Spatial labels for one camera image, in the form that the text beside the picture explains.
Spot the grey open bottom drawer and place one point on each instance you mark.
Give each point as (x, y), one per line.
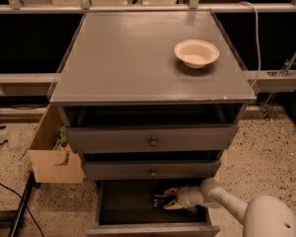
(125, 209)

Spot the white paper bowl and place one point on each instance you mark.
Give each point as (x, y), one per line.
(196, 53)

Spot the black metal floor bar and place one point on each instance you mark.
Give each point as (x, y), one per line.
(16, 225)

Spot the aluminium rail frame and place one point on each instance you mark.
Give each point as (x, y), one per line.
(29, 8)

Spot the grey top drawer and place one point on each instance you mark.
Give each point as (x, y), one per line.
(150, 139)

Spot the grey three-drawer cabinet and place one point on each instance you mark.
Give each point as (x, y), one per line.
(122, 72)

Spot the green item in box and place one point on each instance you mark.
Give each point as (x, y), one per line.
(60, 140)

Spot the blue rxbar blueberry wrapper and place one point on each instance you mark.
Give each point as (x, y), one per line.
(160, 200)

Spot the grey middle drawer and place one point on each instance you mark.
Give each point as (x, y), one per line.
(149, 170)

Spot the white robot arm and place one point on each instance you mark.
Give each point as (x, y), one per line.
(263, 216)

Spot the brown cardboard box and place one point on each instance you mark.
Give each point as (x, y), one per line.
(61, 166)

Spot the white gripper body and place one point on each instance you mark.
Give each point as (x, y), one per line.
(184, 197)

